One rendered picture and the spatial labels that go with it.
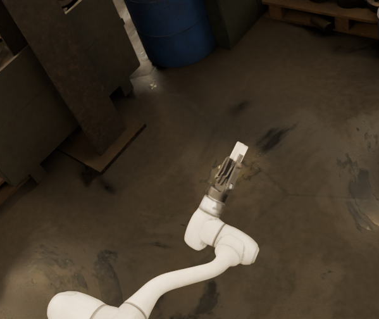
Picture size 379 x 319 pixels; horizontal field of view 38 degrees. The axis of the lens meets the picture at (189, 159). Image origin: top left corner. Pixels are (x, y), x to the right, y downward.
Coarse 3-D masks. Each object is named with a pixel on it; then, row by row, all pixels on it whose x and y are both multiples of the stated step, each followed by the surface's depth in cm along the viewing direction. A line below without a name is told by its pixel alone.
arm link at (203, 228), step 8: (192, 216) 214; (200, 216) 211; (208, 216) 211; (192, 224) 212; (200, 224) 211; (208, 224) 210; (216, 224) 211; (224, 224) 212; (192, 232) 212; (200, 232) 211; (208, 232) 210; (216, 232) 209; (192, 240) 212; (200, 240) 212; (208, 240) 210; (200, 248) 214
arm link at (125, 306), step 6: (102, 306) 180; (108, 306) 181; (120, 306) 182; (126, 306) 180; (132, 306) 180; (96, 312) 177; (102, 312) 177; (108, 312) 178; (114, 312) 178; (120, 312) 178; (126, 312) 178; (132, 312) 178; (138, 312) 179; (90, 318) 176; (96, 318) 176; (102, 318) 176; (108, 318) 176; (114, 318) 176; (120, 318) 176; (126, 318) 176; (132, 318) 177; (138, 318) 178; (144, 318) 181
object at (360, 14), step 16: (272, 0) 391; (288, 0) 387; (304, 0) 382; (320, 0) 374; (336, 0) 370; (352, 0) 360; (368, 0) 356; (272, 16) 400; (288, 16) 395; (304, 16) 391; (336, 16) 367; (352, 16) 360; (368, 16) 356; (352, 32) 369; (368, 32) 365
